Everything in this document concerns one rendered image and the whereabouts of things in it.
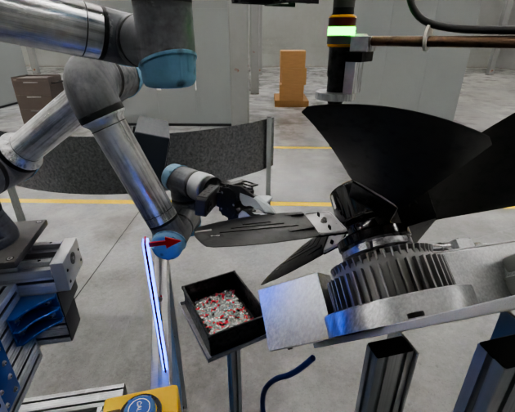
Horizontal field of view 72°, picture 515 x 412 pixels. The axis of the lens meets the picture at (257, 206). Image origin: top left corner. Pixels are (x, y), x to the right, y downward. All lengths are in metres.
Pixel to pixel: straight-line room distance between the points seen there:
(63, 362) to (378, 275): 1.86
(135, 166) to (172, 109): 6.10
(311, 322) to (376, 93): 6.26
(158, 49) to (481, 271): 0.69
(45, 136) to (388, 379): 1.00
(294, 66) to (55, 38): 8.18
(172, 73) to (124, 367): 1.77
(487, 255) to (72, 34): 0.81
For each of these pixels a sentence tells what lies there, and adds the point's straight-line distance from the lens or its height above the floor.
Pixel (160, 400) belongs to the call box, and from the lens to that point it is 0.57.
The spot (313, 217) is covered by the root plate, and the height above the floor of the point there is 1.18.
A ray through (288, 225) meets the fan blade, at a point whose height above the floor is 1.19.
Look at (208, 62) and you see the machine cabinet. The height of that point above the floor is 1.11.
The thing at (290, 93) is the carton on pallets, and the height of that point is 0.31.
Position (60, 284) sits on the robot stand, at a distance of 1.09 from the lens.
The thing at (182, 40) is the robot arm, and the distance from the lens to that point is 0.50.
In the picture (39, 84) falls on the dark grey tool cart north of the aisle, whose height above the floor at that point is 0.78.
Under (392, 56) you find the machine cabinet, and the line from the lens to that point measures 6.85.
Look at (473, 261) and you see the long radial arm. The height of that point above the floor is 1.13.
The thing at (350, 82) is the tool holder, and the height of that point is 1.46.
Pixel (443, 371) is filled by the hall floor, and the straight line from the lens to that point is 2.18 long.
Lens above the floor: 1.52
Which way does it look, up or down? 26 degrees down
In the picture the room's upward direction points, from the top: straight up
